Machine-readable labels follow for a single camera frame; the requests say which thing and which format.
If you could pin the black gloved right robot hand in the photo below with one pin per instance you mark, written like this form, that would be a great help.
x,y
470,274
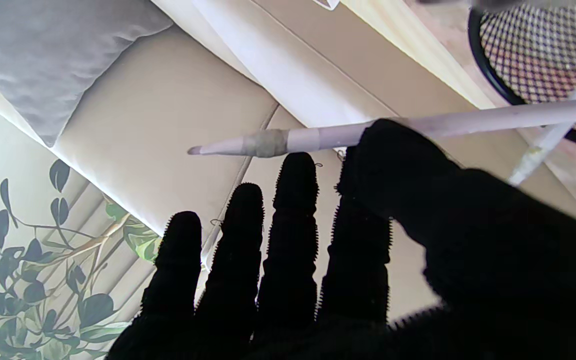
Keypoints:
x,y
468,280

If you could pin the black mesh brush holder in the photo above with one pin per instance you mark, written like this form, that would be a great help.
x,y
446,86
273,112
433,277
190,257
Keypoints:
x,y
543,50

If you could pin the beige sofa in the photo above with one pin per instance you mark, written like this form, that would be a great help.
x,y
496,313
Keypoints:
x,y
168,125

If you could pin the tall branching green plant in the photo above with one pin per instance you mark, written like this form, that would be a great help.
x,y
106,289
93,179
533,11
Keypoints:
x,y
33,280

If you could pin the grey sofa cushion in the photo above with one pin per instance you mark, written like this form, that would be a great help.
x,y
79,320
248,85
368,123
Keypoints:
x,y
53,55

